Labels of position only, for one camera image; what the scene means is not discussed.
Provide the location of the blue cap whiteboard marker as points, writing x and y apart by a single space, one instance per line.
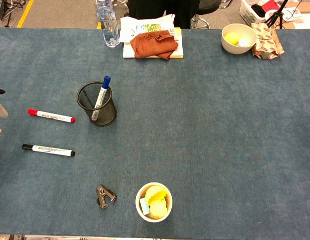
102 91

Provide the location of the white printed plastic bag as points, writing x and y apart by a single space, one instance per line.
129 27

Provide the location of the clear plastic water bottle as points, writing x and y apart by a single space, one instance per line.
108 27

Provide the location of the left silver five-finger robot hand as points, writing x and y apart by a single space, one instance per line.
0 110

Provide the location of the white plastic basket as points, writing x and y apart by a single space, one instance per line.
247 12

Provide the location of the black mesh pen holder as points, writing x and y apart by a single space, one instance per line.
107 115

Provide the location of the red cap whiteboard marker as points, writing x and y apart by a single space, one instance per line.
52 116

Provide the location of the yellow cracked eggshell toy half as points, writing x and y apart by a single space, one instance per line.
156 193

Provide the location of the brown folded cloth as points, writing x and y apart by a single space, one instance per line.
154 45

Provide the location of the teal eraser block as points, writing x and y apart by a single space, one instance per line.
144 206

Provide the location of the dark metal staple remover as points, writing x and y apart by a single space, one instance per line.
104 197

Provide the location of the red patterned paper snack bag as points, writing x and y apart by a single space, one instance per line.
268 42

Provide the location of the blue felt table cover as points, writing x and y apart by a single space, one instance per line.
194 125

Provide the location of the black cap whiteboard marker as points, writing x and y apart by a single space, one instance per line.
50 150

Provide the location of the black tripod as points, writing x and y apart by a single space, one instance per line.
273 18

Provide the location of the small cream cup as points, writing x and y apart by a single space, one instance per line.
169 200

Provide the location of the chrome stool base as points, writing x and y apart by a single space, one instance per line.
202 18

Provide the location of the white book with yellow edge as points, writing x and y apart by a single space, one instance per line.
178 50

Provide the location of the yellow ball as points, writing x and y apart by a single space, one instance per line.
231 38

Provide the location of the large cream bowl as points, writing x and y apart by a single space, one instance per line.
232 48

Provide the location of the yellow round eggshell toy half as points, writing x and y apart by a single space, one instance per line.
158 210

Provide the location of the person in black clothes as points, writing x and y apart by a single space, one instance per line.
149 8

